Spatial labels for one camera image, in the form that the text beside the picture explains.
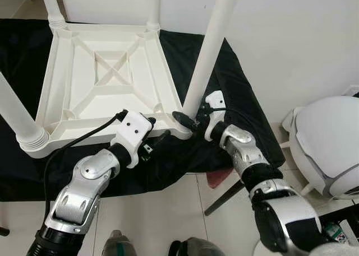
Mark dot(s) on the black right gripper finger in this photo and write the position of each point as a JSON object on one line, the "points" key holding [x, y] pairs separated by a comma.
{"points": [[182, 120]]}

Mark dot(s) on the white plastic children table top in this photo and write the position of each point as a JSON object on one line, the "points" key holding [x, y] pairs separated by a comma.
{"points": [[84, 105]]}

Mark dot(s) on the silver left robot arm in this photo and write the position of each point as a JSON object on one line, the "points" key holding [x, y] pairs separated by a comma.
{"points": [[84, 183]]}

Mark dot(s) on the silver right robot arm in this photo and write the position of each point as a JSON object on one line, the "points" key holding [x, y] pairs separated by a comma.
{"points": [[247, 155]]}

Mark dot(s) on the black table cloth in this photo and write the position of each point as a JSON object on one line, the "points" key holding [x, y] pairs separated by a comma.
{"points": [[235, 99]]}

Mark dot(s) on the maroon plastic stool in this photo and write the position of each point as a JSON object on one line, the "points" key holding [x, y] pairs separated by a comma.
{"points": [[219, 177]]}

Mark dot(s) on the black metal table leg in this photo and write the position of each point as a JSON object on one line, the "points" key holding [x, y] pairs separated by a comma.
{"points": [[224, 197], [3, 231]]}

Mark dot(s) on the grey left robot leg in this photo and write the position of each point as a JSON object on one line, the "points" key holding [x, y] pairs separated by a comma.
{"points": [[118, 245]]}

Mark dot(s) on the grey robot leg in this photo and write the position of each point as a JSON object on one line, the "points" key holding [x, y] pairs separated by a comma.
{"points": [[193, 248], [118, 245]]}

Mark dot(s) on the grey right robot leg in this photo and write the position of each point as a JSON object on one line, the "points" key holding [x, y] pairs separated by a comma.
{"points": [[193, 248]]}

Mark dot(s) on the white plastic chair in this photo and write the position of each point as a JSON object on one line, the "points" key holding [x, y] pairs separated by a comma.
{"points": [[325, 138]]}

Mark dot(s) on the black storage box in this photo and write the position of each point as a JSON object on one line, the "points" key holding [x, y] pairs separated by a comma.
{"points": [[336, 211]]}

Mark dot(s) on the white green plastic bag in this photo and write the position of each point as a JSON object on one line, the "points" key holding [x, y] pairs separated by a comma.
{"points": [[336, 232]]}

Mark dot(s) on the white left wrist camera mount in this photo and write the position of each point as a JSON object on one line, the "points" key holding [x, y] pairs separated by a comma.
{"points": [[134, 130]]}

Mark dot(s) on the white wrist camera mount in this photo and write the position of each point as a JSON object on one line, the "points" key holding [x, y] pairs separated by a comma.
{"points": [[215, 102], [134, 130]]}

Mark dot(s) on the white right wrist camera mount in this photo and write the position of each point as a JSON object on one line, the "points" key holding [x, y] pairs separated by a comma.
{"points": [[215, 102]]}

